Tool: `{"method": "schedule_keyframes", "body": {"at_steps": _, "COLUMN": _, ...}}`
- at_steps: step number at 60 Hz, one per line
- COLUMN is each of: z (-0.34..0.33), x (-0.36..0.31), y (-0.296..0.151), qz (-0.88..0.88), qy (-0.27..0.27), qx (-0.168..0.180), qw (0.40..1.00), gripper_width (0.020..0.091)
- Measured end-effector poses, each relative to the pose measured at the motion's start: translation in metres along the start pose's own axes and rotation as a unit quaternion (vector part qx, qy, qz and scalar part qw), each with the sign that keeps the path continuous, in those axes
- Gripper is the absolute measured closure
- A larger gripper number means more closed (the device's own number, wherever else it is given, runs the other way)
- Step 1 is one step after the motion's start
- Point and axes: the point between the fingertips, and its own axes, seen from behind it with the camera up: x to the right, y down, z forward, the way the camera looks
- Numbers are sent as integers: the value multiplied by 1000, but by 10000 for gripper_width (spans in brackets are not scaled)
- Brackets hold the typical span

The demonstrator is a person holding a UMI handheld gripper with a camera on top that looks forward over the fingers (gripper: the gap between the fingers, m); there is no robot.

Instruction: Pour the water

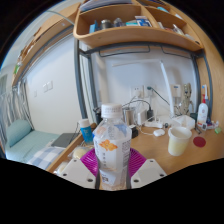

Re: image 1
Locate teal bed mattress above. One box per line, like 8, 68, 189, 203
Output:
4, 129, 59, 164

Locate wrapped pale bun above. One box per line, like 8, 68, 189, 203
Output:
54, 161, 69, 174
71, 146, 88, 160

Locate small black charger block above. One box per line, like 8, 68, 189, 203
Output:
130, 125, 139, 139

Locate white desk lamp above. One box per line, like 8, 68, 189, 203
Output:
111, 59, 176, 118

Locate blue squeeze bottle white nozzle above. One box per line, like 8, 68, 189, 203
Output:
201, 84, 210, 101

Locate pale yellow cup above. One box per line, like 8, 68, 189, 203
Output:
167, 125, 193, 157

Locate dark grey laptop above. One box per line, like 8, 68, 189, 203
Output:
50, 132, 79, 149

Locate blue checked blanket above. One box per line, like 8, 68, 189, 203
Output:
28, 144, 66, 171

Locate wooden loft side board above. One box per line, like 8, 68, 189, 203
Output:
11, 3, 81, 86

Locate white charger block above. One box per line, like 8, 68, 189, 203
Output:
134, 109, 148, 126

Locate flat round red coaster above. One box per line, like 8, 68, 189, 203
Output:
192, 136, 207, 148

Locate white pump lotion bottle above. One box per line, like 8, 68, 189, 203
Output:
196, 94, 209, 129

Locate white folded paper box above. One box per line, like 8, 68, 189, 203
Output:
171, 114, 196, 130

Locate steel mug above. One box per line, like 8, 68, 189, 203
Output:
122, 106, 136, 126

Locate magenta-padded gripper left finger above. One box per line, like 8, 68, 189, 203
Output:
59, 147, 100, 190

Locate white double wall socket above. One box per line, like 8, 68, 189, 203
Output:
130, 84, 156, 99

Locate wooden tree figurine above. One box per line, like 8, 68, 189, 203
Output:
178, 83, 194, 116

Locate black plug adapter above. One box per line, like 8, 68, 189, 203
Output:
146, 107, 155, 122

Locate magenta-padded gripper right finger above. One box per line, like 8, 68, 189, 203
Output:
126, 147, 168, 190

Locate teal pillow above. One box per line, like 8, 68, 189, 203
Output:
5, 119, 34, 148

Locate grey metal bed frame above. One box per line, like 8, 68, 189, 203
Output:
73, 31, 213, 126

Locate blue bottle with white cap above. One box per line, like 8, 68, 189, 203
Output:
78, 118, 95, 145

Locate wooden shelf unit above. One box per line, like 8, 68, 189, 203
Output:
73, 0, 204, 53

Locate white wall light switch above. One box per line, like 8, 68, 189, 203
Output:
42, 80, 54, 94

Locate white power strip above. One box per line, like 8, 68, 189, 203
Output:
143, 119, 164, 129

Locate small white oval device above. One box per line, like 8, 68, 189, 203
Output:
152, 128, 166, 138

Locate clear plastic water bottle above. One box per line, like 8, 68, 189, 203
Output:
92, 103, 133, 192

